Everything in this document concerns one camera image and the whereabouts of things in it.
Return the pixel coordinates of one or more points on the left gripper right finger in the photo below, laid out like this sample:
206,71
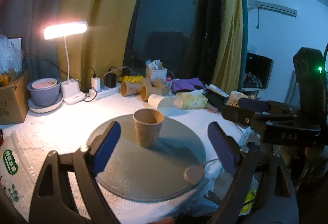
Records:
241,166

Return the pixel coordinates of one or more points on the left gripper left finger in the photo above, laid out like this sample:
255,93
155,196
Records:
53,200

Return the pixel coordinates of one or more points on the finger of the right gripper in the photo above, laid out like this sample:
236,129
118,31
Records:
238,115
265,106

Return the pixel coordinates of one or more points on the brown patterned paper cup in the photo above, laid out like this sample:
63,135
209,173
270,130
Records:
147,124

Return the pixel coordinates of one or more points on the white paper cup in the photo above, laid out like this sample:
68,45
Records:
160,102

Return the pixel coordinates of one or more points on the brown floral cup right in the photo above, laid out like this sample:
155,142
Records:
159,83

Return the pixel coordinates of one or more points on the plain brown cup lying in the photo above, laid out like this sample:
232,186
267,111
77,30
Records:
146,91

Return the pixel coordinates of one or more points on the brown cup back middle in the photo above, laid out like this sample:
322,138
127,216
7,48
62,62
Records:
146,82

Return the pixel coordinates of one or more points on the brown floral cup lying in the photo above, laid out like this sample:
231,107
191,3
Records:
128,88

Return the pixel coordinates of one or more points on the white tube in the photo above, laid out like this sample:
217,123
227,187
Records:
217,90

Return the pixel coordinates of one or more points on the yellow tissue pack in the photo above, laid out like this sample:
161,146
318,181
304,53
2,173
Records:
190,100

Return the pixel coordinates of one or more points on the purple cloth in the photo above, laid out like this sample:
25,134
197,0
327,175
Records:
187,85

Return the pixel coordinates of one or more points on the beige mat controller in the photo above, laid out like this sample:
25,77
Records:
194,174

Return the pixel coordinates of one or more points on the white tablecloth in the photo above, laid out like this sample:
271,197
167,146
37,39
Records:
67,128

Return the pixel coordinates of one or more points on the pink white small box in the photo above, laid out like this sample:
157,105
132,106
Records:
169,82

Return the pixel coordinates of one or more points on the white plastic basket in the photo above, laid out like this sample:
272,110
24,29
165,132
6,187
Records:
154,74

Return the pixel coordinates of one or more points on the round grey mat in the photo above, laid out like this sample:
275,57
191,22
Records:
155,174

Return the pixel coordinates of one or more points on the white air conditioner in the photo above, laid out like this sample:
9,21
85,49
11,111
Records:
255,4

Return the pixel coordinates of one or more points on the yellow plastic bag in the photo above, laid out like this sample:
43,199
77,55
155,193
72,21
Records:
131,78

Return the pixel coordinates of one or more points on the cardboard box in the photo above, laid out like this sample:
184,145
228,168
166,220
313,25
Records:
14,98

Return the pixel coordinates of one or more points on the purple bowl stack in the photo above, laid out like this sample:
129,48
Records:
45,95

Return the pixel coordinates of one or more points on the white desk lamp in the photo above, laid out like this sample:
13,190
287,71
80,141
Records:
70,87

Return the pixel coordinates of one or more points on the white power strip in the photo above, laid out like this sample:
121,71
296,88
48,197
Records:
104,92

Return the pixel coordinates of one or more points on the black power adapter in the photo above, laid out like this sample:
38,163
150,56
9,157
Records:
111,80

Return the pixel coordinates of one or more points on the white USB charger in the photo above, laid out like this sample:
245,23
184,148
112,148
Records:
96,83

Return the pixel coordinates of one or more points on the clear plastic bag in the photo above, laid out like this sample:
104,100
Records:
11,59

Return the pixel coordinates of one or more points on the yellow curtain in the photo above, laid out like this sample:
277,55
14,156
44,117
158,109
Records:
193,38

